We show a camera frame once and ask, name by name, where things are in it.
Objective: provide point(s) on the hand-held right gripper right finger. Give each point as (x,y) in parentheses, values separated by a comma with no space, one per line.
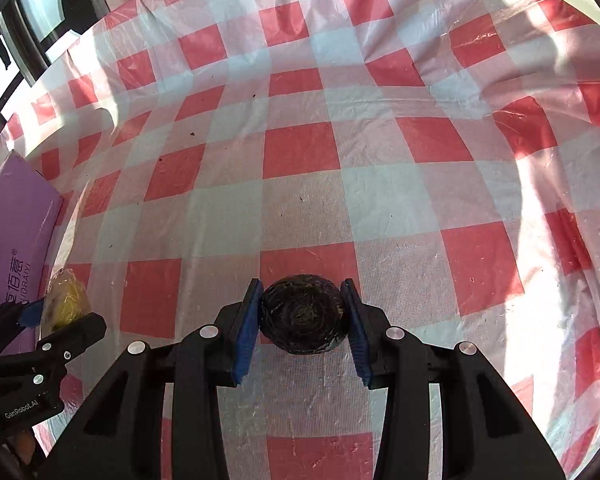
(358,340)

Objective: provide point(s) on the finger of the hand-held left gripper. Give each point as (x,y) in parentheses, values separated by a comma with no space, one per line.
(75,332)
(30,312)

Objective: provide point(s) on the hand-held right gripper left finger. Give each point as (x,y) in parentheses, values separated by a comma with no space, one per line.
(245,340)

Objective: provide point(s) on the yellow fruit half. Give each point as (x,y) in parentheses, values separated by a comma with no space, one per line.
(65,305)

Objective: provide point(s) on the dark wrinkled round fruit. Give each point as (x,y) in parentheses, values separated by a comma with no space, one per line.
(302,315)

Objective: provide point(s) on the person's left hand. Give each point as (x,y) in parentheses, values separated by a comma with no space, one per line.
(24,444)

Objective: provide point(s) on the purple cardboard box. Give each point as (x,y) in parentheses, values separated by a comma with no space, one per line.
(10,240)

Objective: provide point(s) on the red white checkered tablecloth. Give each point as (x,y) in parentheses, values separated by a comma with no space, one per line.
(330,185)

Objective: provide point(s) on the window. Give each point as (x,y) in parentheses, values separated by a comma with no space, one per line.
(40,5)

